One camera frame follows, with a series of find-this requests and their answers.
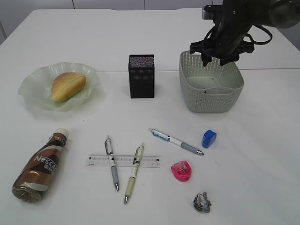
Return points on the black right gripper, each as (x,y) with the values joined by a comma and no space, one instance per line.
(219,45)

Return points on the blue pencil sharpener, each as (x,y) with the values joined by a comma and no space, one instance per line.
(208,138)

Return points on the small paper ball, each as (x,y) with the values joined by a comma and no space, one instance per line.
(202,203)

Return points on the sugared bread roll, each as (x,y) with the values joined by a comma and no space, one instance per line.
(66,85)

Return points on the brown Nescafe coffee bottle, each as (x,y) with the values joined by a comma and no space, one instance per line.
(38,174)

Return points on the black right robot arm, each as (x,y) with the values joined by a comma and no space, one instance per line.
(239,16)

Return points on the light green plastic basket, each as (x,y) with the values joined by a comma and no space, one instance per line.
(209,89)

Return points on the black mesh pen holder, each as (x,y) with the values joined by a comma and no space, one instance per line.
(141,72)

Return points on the white pen with grey grip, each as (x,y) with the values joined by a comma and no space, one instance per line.
(175,141)

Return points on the pink pencil sharpener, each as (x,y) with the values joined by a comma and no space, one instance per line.
(182,171)

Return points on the beige grip patterned pen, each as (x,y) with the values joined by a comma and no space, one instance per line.
(136,165)

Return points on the grey grip patterned pen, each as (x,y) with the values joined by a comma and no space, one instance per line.
(114,171)

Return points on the pale green wavy plate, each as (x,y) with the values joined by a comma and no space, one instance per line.
(36,88)

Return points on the transparent plastic ruler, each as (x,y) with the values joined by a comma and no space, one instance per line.
(123,161)

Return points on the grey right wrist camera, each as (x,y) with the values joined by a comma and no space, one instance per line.
(210,11)

